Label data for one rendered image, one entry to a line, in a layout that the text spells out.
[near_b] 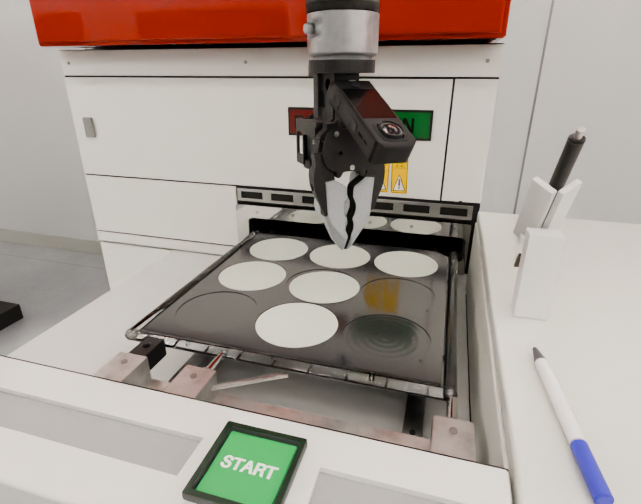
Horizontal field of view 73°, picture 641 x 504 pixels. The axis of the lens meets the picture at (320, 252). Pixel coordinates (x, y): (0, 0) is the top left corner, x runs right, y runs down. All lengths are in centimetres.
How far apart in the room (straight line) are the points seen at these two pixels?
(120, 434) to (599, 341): 39
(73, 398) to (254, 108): 59
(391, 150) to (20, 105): 318
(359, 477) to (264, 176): 64
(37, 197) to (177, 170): 272
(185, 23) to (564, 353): 71
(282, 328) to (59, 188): 299
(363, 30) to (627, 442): 40
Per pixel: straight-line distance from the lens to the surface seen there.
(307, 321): 53
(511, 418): 34
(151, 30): 86
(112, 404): 36
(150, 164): 96
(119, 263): 111
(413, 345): 50
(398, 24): 70
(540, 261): 43
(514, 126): 226
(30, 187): 361
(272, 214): 84
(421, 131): 75
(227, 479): 29
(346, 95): 46
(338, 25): 47
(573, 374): 40
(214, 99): 86
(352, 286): 61
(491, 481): 30
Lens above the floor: 118
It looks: 23 degrees down
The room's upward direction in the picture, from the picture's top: straight up
